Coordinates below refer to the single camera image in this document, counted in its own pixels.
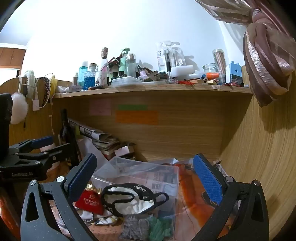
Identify stack of newspapers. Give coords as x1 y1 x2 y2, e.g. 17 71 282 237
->
68 118 121 160

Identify white fluffy earmuffs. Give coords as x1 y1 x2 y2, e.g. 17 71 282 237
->
10 70 36 125

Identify glass bottle with silver cap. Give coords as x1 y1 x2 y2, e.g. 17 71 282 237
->
126 53 137 77

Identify yellow cloth band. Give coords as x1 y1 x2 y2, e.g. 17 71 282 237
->
50 74 58 95

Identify blue pencil sharpener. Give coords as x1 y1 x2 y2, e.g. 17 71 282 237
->
225 61 242 85

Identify green pump bottle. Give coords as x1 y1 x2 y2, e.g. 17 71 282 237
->
119 48 130 77

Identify light blue bottle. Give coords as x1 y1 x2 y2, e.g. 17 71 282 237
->
78 61 89 87

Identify clear lidded container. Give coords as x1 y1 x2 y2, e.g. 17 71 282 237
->
111 76 144 88

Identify clear blister pack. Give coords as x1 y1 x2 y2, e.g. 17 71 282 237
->
156 41 186 72

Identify red drawstring pouch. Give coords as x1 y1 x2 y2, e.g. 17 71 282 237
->
76 189 104 215

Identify floral scrunchie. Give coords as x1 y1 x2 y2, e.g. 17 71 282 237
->
94 214 118 226

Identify blue liquid glass bottle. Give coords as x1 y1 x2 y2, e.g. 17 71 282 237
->
83 63 97 91

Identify green knit sock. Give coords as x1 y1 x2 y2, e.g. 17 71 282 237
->
148 217 175 241

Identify bead bracelet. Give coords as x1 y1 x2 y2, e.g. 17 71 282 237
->
80 210 95 224

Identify pink nail polish bottle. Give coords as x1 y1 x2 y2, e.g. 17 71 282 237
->
137 65 149 81

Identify pale pink roll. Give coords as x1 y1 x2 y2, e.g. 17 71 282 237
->
40 142 62 171

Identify green sticky note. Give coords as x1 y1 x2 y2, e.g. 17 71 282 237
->
118 105 148 111

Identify small cardboard box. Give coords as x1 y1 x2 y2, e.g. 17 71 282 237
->
115 145 136 158

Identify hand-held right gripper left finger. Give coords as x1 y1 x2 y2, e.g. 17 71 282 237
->
20 153 97 241

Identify pink sticky note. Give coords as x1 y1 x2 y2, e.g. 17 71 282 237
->
90 100 111 116

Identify clear bottle with foil neck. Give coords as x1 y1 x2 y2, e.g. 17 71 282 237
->
98 47 110 87

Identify dark wine bottle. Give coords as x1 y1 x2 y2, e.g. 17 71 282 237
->
60 109 81 165

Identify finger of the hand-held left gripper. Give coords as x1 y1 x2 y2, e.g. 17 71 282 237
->
17 143 71 168
9 136 54 154

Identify orange plastic bag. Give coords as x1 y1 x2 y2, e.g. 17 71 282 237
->
178 162 232 232

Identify clear plastic box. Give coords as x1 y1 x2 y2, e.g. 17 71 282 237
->
91 156 180 230

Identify white printed mug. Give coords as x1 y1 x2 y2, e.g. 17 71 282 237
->
95 71 108 87

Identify wooden cabinet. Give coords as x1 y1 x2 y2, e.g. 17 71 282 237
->
0 44 26 69

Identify glass jar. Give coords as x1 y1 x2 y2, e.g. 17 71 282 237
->
203 63 220 82

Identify tall jar of pencils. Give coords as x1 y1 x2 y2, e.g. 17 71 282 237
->
212 49 227 75

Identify wooden shelf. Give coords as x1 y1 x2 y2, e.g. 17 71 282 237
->
52 82 253 99

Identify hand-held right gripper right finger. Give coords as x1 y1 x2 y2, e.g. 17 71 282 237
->
192 153 270 241

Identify black and white face mask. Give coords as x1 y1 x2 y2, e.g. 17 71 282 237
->
101 183 170 217

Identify white foam block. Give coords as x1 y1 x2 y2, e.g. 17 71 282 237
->
171 65 195 77

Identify orange sticky note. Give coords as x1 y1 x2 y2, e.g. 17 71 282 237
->
116 111 159 126

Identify studded headband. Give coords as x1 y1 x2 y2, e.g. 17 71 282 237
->
37 77 51 105

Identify pink curtain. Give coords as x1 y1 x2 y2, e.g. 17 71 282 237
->
195 0 296 107

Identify grey knit sock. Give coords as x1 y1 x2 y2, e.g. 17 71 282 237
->
119 214 149 241

